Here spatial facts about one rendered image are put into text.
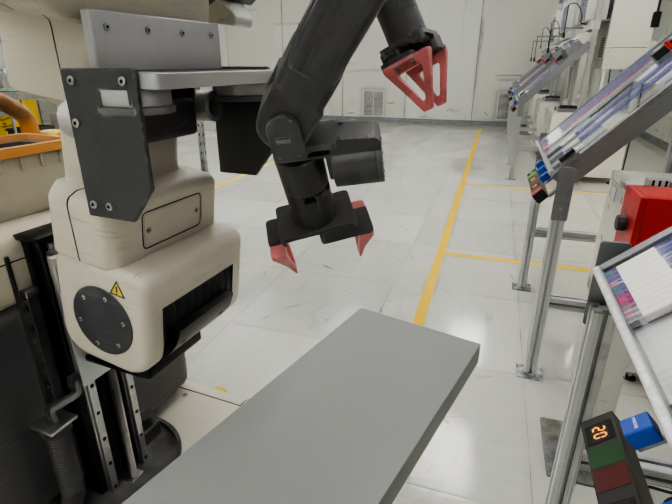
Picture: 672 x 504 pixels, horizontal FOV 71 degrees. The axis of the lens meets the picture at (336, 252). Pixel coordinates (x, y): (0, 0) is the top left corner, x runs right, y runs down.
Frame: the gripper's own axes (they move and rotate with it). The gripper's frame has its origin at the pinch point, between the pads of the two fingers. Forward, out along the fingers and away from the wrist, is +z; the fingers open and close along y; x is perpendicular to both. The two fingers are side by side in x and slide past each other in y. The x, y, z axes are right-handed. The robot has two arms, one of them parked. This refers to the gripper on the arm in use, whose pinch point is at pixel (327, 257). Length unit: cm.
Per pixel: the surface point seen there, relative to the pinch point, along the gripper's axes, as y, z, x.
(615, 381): 63, 73, -3
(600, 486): 21.4, 3.6, -36.1
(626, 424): 26.2, 1.4, -31.7
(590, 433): 24.6, 7.1, -30.2
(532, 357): 60, 109, 25
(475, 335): 49, 125, 48
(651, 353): 35.2, 4.6, -24.0
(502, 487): 29, 89, -16
